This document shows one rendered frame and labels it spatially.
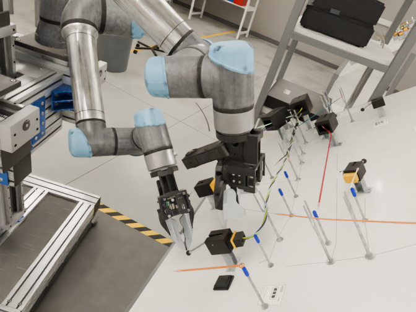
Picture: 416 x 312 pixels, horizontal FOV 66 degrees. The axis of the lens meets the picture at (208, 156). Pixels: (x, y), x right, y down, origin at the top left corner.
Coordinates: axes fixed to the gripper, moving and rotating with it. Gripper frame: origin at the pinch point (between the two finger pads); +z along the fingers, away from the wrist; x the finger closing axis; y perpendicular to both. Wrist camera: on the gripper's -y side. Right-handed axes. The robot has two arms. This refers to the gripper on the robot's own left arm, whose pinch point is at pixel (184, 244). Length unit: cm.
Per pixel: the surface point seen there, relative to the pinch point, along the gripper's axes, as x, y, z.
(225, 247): 7.9, 10.9, 1.2
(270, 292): 12.4, 21.2, 9.8
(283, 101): 68, -62, -37
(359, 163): 44.6, 14.1, -7.9
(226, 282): 5.7, 12.2, 8.2
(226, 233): 9.2, 10.3, -1.7
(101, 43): -12, -303, -193
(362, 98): 233, -218, -40
